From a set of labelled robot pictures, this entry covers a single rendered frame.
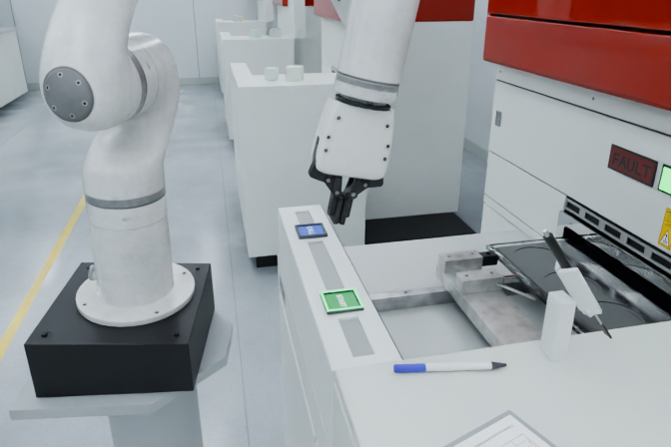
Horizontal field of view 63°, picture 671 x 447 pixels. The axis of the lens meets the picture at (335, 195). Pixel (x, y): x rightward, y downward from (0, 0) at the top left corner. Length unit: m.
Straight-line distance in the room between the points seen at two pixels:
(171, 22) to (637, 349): 8.22
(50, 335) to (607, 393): 0.77
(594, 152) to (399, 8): 0.65
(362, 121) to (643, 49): 0.53
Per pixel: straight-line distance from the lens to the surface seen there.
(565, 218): 1.30
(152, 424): 1.07
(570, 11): 1.22
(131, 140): 0.89
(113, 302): 0.96
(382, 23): 0.69
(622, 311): 1.05
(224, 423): 2.08
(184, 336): 0.90
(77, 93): 0.77
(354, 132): 0.72
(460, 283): 1.04
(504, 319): 1.00
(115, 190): 0.86
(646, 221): 1.14
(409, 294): 1.09
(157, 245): 0.92
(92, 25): 0.78
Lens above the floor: 1.41
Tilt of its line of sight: 21 degrees down
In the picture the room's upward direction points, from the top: straight up
